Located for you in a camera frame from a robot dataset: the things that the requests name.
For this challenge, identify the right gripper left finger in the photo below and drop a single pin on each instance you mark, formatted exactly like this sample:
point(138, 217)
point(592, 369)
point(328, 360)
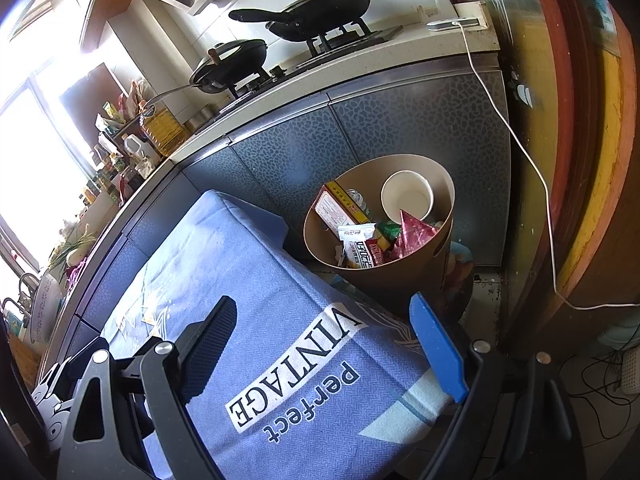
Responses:
point(118, 402)

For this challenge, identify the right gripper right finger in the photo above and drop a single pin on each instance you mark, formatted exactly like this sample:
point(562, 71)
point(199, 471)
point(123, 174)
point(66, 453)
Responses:
point(542, 439)

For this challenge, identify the maroon foil snack wrapper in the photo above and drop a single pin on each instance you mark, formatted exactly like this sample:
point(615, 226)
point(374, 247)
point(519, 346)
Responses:
point(410, 235)

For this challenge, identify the dark grey small carton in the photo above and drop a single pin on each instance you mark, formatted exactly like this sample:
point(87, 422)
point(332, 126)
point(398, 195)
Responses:
point(360, 246)

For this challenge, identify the pink white paper cup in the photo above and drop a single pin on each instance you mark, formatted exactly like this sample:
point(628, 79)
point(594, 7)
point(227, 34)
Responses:
point(409, 191)

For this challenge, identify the yellow red cardboard box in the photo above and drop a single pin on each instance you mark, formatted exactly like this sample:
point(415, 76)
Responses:
point(334, 206)

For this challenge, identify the green white snack bag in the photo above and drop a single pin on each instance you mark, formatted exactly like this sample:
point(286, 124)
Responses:
point(386, 233)

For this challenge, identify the crushed green soda can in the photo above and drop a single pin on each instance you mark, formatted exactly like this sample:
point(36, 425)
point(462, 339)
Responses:
point(359, 200)

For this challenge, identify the brown round trash bin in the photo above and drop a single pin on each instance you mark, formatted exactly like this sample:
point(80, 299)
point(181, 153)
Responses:
point(393, 282)

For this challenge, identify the dark blue kitchen cabinets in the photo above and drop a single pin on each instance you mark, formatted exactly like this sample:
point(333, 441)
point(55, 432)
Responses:
point(447, 109)

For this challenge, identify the green onions and vegetables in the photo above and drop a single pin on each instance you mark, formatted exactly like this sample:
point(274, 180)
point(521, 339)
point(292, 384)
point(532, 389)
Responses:
point(72, 250)

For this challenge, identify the blue patterned tablecloth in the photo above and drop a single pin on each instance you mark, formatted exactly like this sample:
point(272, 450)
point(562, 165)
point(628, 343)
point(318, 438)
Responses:
point(311, 383)

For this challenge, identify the white plastic jug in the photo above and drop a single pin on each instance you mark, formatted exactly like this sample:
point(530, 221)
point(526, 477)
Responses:
point(141, 150)

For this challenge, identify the yellow cooking oil bottle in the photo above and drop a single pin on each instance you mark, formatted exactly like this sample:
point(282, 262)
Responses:
point(163, 129)

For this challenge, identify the wooden framed glass door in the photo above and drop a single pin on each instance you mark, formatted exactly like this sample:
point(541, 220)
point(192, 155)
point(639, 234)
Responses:
point(572, 69)

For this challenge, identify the phone on counter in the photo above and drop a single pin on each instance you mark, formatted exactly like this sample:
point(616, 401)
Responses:
point(452, 23)

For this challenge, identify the black gas stove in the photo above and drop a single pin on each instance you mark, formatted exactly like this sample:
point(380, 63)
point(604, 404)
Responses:
point(337, 43)

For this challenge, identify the black lidded frying pan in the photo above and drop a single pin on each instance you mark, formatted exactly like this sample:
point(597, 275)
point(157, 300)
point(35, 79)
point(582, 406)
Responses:
point(304, 20)

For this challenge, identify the black wok with handle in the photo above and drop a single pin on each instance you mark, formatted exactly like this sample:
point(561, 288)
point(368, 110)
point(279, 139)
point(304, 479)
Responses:
point(224, 66)

